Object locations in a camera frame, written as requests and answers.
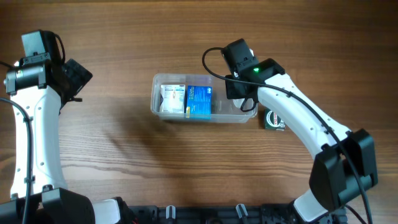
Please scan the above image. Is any clear plastic container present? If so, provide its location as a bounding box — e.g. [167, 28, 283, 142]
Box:
[150, 73, 257, 123]

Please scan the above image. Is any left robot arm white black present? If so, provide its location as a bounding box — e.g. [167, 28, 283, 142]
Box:
[1, 30, 134, 223]

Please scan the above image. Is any blue medicine box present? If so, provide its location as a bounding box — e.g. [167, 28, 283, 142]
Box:
[185, 85, 213, 119]

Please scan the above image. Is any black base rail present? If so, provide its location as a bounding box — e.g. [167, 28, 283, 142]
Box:
[120, 204, 304, 224]

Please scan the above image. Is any green round tin box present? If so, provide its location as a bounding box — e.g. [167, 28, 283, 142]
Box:
[264, 108, 285, 131]

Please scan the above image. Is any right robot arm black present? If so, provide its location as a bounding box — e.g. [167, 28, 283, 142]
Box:
[220, 39, 378, 223]

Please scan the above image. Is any white medicine box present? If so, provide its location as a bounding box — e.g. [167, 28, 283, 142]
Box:
[160, 85, 185, 114]

